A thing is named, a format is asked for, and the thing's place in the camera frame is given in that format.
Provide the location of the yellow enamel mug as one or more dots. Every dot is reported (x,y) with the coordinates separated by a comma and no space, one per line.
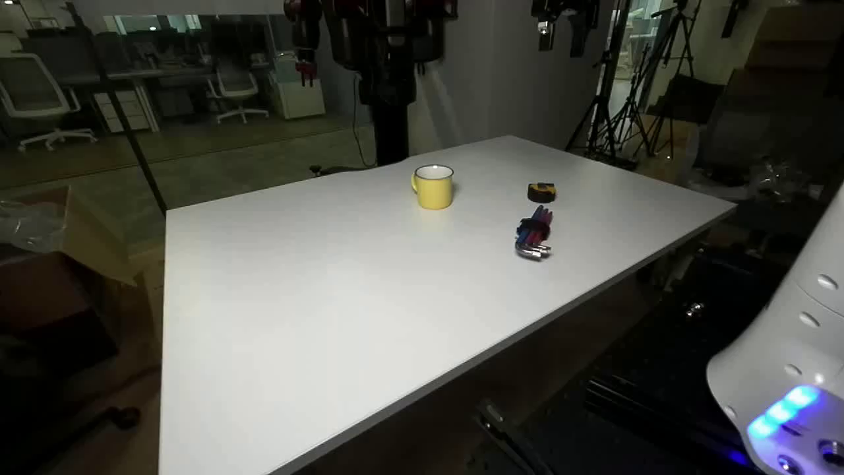
(435,191)

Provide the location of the red blue hex key set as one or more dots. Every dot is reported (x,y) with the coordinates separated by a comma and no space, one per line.
(533,231)

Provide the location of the small brown round object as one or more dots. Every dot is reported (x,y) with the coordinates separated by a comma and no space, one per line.
(543,191)

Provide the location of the red black Baxter robot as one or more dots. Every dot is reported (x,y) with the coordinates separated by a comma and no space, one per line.
(391,105)

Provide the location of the white storage cabinet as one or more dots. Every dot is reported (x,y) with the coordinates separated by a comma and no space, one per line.
(296,92)

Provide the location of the black stand leg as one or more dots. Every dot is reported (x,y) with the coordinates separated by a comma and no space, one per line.
(506,435)

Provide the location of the white mesh office chair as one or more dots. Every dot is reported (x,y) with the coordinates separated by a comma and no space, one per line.
(30,87)
(237,84)

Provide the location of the grey drawer cabinet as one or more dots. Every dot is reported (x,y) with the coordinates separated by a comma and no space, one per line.
(129,108)

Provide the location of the thin black stand pole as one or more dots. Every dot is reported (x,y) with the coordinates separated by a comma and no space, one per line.
(123,119)

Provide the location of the brown cardboard box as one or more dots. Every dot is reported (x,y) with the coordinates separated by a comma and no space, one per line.
(89,239)

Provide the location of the black floor caster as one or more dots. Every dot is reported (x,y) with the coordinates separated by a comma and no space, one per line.
(126,417)

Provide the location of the stacked brown cardboard boxes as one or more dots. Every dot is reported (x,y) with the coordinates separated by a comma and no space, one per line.
(783,80)

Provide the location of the clear plastic wrap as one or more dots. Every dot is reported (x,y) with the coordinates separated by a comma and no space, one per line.
(28,224)

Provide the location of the black camera tripod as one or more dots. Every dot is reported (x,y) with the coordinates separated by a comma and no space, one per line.
(672,34)
(607,105)

